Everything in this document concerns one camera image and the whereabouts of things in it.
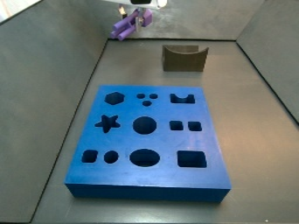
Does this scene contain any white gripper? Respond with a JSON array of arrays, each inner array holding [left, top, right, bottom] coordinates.
[[104, 0, 168, 32]]

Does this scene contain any purple three-prong object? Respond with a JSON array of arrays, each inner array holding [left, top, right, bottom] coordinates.
[[110, 9, 154, 41]]

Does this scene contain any black curved fixture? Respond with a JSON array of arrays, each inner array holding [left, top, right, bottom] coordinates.
[[163, 45, 210, 72]]

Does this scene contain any blue foam shape-hole block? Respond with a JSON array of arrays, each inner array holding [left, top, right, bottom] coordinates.
[[64, 85, 231, 203]]

